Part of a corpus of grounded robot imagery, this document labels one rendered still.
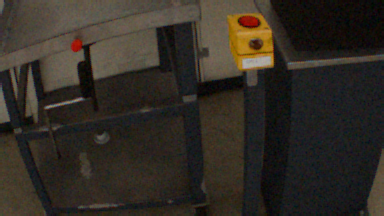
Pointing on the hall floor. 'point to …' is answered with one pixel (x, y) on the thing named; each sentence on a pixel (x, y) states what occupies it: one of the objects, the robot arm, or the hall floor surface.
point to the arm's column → (321, 136)
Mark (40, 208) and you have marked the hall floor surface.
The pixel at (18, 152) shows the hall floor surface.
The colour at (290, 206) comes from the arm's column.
